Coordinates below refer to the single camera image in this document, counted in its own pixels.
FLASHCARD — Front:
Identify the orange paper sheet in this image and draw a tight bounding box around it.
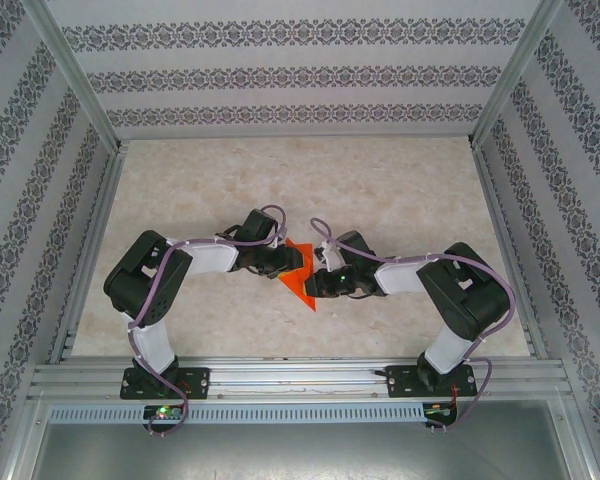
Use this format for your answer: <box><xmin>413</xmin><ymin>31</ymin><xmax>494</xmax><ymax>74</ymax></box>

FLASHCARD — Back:
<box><xmin>278</xmin><ymin>238</ymin><xmax>319</xmax><ymax>314</ymax></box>

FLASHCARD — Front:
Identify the grey sheet metal tray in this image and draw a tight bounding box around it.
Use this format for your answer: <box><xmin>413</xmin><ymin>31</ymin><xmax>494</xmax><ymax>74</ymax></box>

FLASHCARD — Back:
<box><xmin>29</xmin><ymin>422</ymin><xmax>591</xmax><ymax>480</ymax></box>

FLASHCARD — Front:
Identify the right controller board with LEDs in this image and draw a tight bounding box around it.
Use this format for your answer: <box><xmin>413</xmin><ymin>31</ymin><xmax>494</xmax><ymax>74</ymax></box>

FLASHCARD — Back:
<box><xmin>424</xmin><ymin>403</ymin><xmax>459</xmax><ymax>421</ymax></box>

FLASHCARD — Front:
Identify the controller board with leds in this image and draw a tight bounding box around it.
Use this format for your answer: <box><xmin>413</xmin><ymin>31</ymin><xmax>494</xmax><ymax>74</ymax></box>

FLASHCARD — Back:
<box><xmin>424</xmin><ymin>403</ymin><xmax>459</xmax><ymax>421</ymax></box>
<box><xmin>143</xmin><ymin>404</ymin><xmax>186</xmax><ymax>421</ymax></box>

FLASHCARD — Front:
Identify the left controller board with LEDs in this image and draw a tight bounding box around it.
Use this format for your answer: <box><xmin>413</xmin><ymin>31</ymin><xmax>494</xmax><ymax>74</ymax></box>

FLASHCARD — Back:
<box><xmin>143</xmin><ymin>404</ymin><xmax>186</xmax><ymax>421</ymax></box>

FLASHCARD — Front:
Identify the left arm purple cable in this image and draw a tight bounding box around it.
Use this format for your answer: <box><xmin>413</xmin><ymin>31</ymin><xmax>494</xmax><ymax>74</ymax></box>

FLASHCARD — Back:
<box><xmin>127</xmin><ymin>203</ymin><xmax>289</xmax><ymax>436</ymax></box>

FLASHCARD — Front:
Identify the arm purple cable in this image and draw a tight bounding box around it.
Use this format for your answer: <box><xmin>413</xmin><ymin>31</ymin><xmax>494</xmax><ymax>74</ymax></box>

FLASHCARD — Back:
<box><xmin>308</xmin><ymin>216</ymin><xmax>517</xmax><ymax>434</ymax></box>
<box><xmin>127</xmin><ymin>203</ymin><xmax>289</xmax><ymax>436</ymax></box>

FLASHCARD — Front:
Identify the aluminium mounting rail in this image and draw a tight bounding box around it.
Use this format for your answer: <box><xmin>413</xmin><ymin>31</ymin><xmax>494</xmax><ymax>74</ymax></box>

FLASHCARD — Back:
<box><xmin>27</xmin><ymin>357</ymin><xmax>571</xmax><ymax>401</ymax></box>

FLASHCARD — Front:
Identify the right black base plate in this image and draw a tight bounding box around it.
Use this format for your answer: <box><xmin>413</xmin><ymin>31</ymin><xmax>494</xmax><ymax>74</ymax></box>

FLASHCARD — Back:
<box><xmin>387</xmin><ymin>364</ymin><xmax>477</xmax><ymax>400</ymax></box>

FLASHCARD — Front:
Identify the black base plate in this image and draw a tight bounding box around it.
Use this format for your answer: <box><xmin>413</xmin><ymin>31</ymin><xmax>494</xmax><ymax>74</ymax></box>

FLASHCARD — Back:
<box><xmin>387</xmin><ymin>364</ymin><xmax>477</xmax><ymax>400</ymax></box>
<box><xmin>119</xmin><ymin>367</ymin><xmax>212</xmax><ymax>401</ymax></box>

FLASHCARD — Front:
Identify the slotted grey cable duct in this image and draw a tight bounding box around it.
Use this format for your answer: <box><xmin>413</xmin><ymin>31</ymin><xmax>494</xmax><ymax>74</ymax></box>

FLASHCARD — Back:
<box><xmin>47</xmin><ymin>404</ymin><xmax>426</xmax><ymax>425</ymax></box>

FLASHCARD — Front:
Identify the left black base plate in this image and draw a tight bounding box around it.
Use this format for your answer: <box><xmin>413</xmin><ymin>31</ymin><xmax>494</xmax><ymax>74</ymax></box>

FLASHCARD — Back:
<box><xmin>119</xmin><ymin>367</ymin><xmax>212</xmax><ymax>401</ymax></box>

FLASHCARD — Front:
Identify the aluminium side rail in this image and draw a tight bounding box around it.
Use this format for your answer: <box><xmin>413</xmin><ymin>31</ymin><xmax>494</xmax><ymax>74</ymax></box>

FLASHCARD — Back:
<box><xmin>469</xmin><ymin>139</ymin><xmax>550</xmax><ymax>360</ymax></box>
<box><xmin>48</xmin><ymin>139</ymin><xmax>131</xmax><ymax>365</ymax></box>

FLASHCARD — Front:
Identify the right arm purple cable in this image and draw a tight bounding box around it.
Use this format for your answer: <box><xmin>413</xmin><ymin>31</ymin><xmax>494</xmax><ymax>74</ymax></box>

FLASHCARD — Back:
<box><xmin>308</xmin><ymin>216</ymin><xmax>517</xmax><ymax>434</ymax></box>

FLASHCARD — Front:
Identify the aluminium corner post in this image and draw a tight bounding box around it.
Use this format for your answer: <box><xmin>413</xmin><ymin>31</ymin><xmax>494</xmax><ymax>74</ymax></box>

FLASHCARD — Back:
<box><xmin>469</xmin><ymin>0</ymin><xmax>564</xmax><ymax>149</ymax></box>
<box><xmin>22</xmin><ymin>0</ymin><xmax>122</xmax><ymax>151</ymax></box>

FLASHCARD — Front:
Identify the aluminium frame bar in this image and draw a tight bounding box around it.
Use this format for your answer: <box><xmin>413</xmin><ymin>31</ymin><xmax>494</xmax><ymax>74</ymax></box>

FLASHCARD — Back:
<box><xmin>549</xmin><ymin>399</ymin><xmax>599</xmax><ymax>480</ymax></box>
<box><xmin>2</xmin><ymin>399</ymin><xmax>49</xmax><ymax>480</ymax></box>

